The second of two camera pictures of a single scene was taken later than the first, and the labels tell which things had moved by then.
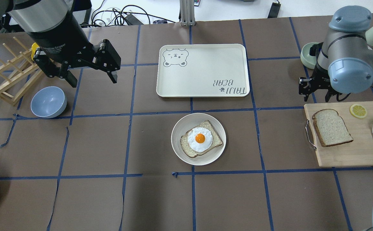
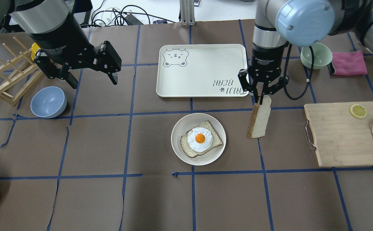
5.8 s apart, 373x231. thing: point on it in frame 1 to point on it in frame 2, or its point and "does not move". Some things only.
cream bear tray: (203, 70) does not move
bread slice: (330, 128) to (260, 116)
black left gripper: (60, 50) does not move
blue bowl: (48, 102) does not move
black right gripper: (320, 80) to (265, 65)
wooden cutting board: (363, 151) does not move
